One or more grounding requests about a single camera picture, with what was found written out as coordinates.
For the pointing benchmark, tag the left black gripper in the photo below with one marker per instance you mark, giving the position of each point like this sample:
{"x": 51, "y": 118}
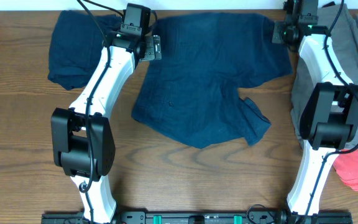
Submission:
{"x": 155, "y": 48}

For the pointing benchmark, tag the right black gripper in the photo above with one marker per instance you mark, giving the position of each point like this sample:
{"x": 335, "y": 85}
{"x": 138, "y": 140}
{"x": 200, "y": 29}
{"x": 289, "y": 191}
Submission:
{"x": 276, "y": 38}

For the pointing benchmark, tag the dark blue shorts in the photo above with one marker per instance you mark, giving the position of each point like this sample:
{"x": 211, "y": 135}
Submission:
{"x": 191, "y": 93}

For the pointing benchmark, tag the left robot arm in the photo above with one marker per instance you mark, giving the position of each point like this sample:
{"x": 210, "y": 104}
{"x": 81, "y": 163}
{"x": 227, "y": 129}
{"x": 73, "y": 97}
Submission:
{"x": 83, "y": 145}

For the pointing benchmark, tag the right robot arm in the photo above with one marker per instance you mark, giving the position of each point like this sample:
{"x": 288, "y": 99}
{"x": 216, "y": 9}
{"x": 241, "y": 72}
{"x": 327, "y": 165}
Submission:
{"x": 329, "y": 122}

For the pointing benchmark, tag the grey shorts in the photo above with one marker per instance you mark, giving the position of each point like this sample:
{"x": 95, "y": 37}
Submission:
{"x": 345, "y": 46}

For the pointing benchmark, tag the folded dark navy shorts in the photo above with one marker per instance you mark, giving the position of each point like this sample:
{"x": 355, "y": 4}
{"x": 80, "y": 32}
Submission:
{"x": 75, "y": 47}

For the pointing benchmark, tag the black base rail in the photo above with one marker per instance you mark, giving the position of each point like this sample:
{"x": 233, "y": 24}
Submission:
{"x": 257, "y": 216}

